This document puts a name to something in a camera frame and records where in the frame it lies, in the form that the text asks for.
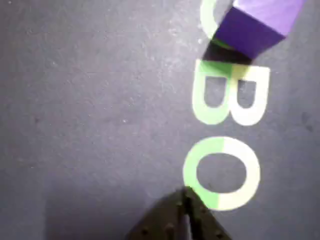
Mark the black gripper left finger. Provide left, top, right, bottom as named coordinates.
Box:
left=124, top=188, right=186, bottom=240

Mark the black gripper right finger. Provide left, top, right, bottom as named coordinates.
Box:
left=184, top=186, right=234, bottom=240

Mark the purple wooden block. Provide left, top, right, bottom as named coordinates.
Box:
left=211, top=0, right=308, bottom=60

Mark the black mat with WOWROBO print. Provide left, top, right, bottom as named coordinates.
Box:
left=0, top=0, right=320, bottom=240

